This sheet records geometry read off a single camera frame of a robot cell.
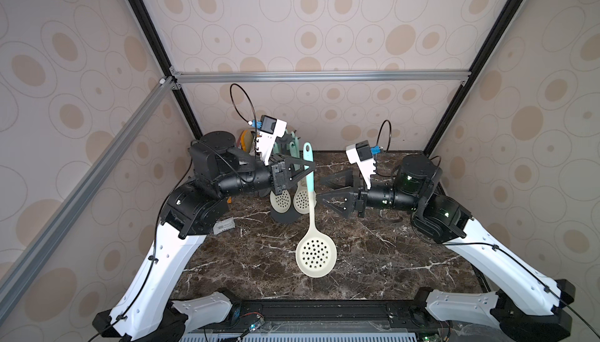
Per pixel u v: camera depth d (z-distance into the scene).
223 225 0.94
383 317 0.74
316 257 0.56
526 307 0.39
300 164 0.48
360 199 0.44
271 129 0.43
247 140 0.99
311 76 0.90
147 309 0.35
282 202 0.87
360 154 0.44
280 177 0.42
